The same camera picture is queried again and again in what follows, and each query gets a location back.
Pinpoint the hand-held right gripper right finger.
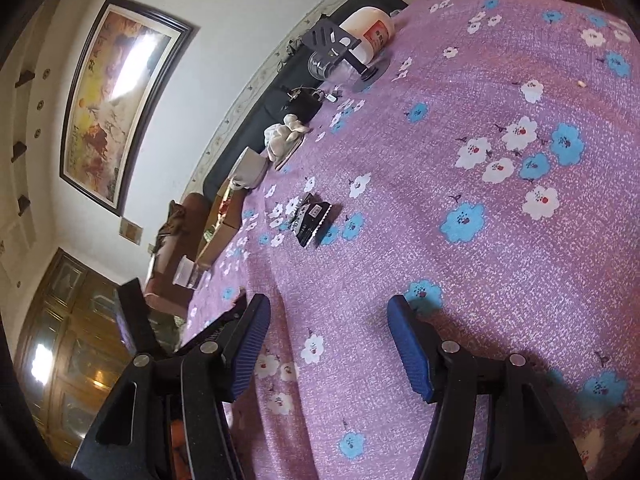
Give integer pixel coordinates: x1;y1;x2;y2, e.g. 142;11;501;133
386;294;588;480

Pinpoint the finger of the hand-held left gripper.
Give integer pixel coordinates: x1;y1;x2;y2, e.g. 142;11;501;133
179;287;249;356
115;278;159;358

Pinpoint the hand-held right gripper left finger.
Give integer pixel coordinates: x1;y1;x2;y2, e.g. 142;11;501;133
70;292;273;480

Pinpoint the cardboard box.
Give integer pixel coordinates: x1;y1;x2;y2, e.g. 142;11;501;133
194;177;248;268

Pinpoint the black snack packet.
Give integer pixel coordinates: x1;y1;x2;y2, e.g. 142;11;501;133
289;192;335;248

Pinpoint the clear plastic cup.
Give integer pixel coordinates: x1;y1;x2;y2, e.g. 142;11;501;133
172;256;206;292

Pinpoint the wooden glass door cabinet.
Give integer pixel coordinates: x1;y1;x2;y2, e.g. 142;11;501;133
12;247;151;466

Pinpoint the brown chair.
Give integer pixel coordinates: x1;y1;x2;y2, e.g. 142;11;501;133
144;192;211;316

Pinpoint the purple floral tablecloth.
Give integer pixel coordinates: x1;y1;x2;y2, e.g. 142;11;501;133
177;0;640;480

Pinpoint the white crumpled cloth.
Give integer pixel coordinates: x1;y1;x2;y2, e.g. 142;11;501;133
263;114;310;162

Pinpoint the black sofa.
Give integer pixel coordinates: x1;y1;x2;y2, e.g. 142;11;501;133
202;0;411;198

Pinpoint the glass bowl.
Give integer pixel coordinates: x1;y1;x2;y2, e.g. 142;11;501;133
306;50;351;83

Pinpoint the white jar with red label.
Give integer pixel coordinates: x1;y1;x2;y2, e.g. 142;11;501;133
337;6;397;63

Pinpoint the small wall frame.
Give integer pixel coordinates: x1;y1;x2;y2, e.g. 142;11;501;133
118;217;144;247

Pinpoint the framed wall painting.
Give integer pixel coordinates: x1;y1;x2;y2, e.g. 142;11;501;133
59;0;195;218

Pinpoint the black pouch with cable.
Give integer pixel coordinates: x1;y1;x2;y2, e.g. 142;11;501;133
285;86;342;111

